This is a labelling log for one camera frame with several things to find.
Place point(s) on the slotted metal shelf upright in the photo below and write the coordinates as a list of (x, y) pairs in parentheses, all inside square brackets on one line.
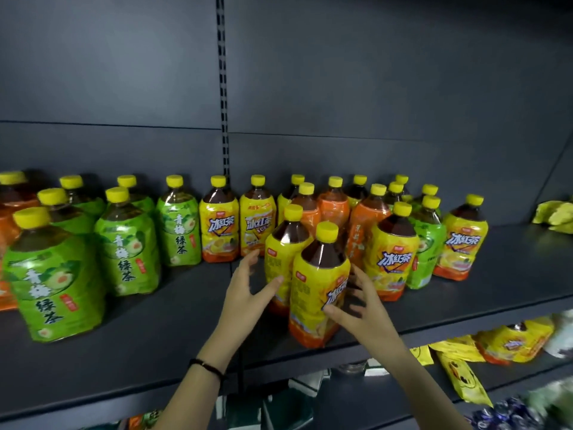
[(222, 85)]

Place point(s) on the group of green label bottles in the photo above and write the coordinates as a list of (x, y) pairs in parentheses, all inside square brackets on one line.
[(53, 282)]

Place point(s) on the person's right thumb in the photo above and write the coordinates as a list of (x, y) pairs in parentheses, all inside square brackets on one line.
[(341, 317)]

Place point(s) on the dark grey metal shelf board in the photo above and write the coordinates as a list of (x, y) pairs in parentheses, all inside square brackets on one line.
[(147, 335)]

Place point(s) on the green label tea bottle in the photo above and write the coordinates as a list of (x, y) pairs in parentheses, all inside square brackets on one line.
[(425, 250)]

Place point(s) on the yellow smiley snack packet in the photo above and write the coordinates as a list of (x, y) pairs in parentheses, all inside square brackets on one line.
[(457, 348), (463, 378), (421, 355)]

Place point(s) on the orange label tea bottle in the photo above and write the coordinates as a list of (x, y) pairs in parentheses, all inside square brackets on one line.
[(335, 208), (309, 212), (11, 205), (363, 228)]

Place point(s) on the person's right forearm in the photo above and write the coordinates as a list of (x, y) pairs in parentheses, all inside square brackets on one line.
[(421, 389)]

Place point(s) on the pale green plastic packet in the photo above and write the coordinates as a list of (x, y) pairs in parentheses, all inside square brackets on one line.
[(555, 398)]

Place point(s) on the yellow label iced tea bottle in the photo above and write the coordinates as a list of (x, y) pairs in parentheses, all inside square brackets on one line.
[(315, 300)]

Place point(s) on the group of yellow label bottles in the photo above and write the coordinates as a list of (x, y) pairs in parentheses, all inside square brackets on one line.
[(218, 230)]

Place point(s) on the yellow crumpled packet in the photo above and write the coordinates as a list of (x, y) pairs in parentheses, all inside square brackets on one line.
[(554, 215)]

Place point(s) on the person's right hand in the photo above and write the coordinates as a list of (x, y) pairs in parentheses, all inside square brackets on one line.
[(374, 322)]

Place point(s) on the pile of blue wrapped candies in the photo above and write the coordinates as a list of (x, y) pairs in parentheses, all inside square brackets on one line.
[(506, 416)]

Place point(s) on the yellow label bottle lying flat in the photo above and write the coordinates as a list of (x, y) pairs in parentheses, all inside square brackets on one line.
[(515, 341)]

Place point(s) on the dark grey lower shelf board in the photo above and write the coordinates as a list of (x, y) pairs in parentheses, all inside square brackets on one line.
[(358, 398)]

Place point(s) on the white plastic packet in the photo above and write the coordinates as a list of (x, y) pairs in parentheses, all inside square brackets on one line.
[(562, 339)]

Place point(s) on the person's left thumb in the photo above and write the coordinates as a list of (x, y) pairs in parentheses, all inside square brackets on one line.
[(271, 290)]

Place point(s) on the person's left hand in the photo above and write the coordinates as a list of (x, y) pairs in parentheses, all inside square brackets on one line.
[(239, 308)]

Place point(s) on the person's left forearm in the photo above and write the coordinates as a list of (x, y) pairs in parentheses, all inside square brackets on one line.
[(197, 398)]

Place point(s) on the black wrist band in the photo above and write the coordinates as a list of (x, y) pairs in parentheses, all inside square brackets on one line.
[(207, 365)]

